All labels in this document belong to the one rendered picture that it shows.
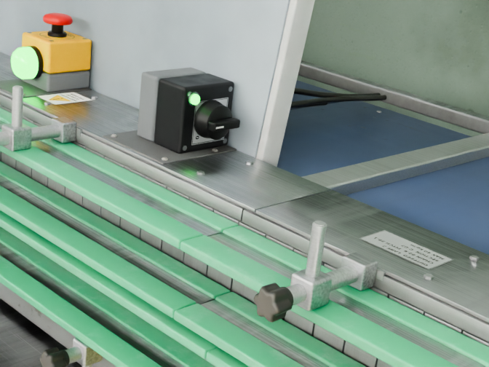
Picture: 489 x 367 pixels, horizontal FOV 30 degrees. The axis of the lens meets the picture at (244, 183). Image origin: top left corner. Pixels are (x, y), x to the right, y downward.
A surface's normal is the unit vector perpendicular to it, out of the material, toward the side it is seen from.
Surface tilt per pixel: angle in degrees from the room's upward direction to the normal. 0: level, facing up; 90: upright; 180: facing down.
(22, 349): 90
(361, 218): 90
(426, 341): 90
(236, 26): 0
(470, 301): 90
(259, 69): 0
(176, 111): 0
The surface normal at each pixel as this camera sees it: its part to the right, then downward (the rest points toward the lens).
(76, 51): 0.70, 0.31
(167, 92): -0.71, 0.16
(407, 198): 0.11, -0.94
